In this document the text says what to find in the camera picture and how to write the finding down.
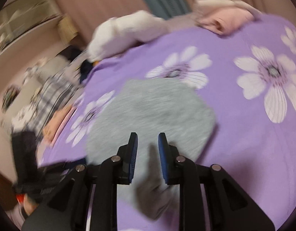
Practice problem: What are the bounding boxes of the white shelf unit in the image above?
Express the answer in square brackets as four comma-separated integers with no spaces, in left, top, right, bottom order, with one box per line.
[0,0,62,57]

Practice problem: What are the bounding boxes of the person's left hand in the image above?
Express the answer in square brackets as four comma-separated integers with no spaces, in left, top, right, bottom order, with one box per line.
[16,194,39,216]

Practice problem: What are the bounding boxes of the plaid grey blanket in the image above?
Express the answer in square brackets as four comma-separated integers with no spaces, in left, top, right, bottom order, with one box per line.
[27,74,76,139]

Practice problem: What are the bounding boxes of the white plush pillow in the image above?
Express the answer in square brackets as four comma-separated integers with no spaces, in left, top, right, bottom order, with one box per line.
[86,10,169,63]

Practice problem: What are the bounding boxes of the pink folded clothes at bedside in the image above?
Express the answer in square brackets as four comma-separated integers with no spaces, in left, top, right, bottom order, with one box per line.
[42,105,76,146]

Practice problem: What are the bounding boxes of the dark navy garment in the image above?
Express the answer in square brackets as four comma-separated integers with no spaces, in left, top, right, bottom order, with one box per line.
[79,59,99,84]

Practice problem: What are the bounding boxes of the pink sleeve left forearm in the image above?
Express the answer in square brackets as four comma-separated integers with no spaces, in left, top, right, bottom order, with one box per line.
[6,204,28,230]

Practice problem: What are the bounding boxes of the purple floral bed sheet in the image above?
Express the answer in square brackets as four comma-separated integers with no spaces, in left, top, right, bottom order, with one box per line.
[41,15,296,228]

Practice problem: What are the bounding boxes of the folded pink garment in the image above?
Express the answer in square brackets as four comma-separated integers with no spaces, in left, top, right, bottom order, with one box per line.
[193,0,262,36]

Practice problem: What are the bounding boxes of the grey sweatshirt with white hem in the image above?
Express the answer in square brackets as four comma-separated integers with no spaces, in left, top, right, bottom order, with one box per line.
[86,78,215,220]

